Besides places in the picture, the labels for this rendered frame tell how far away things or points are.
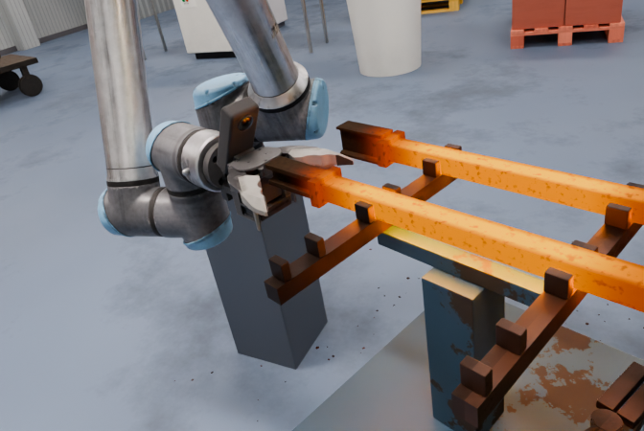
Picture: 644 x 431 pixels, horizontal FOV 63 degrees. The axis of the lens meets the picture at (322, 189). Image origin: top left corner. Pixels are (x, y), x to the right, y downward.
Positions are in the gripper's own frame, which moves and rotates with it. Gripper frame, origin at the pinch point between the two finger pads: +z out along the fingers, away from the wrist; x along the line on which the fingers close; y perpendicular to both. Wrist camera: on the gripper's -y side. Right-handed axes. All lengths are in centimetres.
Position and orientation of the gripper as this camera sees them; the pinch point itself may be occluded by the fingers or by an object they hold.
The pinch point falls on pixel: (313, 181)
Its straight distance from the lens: 64.4
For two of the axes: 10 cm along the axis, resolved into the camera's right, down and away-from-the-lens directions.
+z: 7.0, 2.3, -6.7
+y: 1.6, 8.7, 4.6
